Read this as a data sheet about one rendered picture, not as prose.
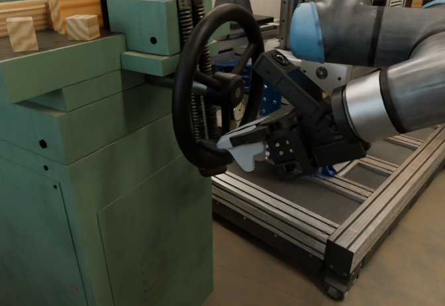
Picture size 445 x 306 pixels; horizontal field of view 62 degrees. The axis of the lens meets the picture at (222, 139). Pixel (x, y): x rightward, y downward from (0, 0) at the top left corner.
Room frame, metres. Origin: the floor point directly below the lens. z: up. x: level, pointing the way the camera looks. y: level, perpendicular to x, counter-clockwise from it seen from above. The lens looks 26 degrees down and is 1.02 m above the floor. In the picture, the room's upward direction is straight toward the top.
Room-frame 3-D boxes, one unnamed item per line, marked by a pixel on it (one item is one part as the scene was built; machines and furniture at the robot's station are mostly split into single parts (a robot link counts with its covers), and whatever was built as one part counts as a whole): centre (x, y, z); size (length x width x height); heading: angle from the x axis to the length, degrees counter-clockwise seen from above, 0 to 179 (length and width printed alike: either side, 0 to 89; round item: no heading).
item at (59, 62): (0.76, 0.18, 0.87); 0.61 x 0.30 x 0.06; 149
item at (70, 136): (0.87, 0.39, 0.76); 0.57 x 0.45 x 0.09; 59
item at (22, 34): (0.55, 0.29, 0.92); 0.04 x 0.03 x 0.04; 26
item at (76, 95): (0.77, 0.23, 0.82); 0.40 x 0.21 x 0.04; 149
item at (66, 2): (0.77, 0.22, 0.94); 0.23 x 0.02 x 0.07; 149
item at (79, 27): (0.63, 0.23, 0.92); 0.04 x 0.04 x 0.03; 83
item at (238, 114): (0.92, -0.03, 0.65); 0.06 x 0.04 x 0.08; 149
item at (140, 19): (0.72, 0.11, 0.91); 0.15 x 0.14 x 0.09; 149
